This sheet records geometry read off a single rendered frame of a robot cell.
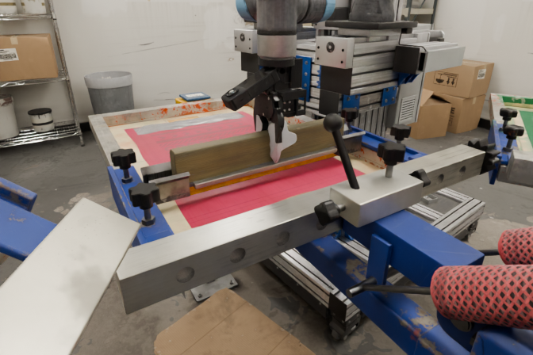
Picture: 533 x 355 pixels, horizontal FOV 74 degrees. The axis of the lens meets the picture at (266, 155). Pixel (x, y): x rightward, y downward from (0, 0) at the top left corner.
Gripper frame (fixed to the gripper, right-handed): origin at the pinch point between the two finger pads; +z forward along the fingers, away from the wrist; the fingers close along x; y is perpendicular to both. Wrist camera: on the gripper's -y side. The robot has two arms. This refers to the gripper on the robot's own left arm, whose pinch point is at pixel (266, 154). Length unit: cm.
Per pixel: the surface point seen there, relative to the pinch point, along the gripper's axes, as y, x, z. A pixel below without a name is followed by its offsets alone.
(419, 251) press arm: -3.1, -39.8, -2.7
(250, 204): -8.5, -7.8, 5.7
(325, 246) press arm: -1.0, -21.5, 9.6
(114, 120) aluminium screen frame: -22, 56, 4
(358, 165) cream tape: 22.1, -5.3, 5.8
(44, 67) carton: -41, 319, 22
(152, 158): -18.8, 24.3, 5.7
